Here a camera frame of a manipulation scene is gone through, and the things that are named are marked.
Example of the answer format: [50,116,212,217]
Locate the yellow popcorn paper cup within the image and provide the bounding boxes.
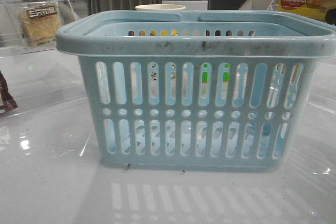
[134,4,186,38]

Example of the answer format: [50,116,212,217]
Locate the packaged bread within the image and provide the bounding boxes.
[4,0,64,48]

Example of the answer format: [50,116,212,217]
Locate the light blue plastic basket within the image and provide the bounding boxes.
[56,10,335,170]

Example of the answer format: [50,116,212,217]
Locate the clear acrylic display shelf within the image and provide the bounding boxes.
[1,0,83,119]

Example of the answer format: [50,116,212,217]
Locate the grey armchair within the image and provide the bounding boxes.
[239,0,275,10]

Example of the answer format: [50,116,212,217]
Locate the red almond cookie packet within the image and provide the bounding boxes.
[0,73,17,114]

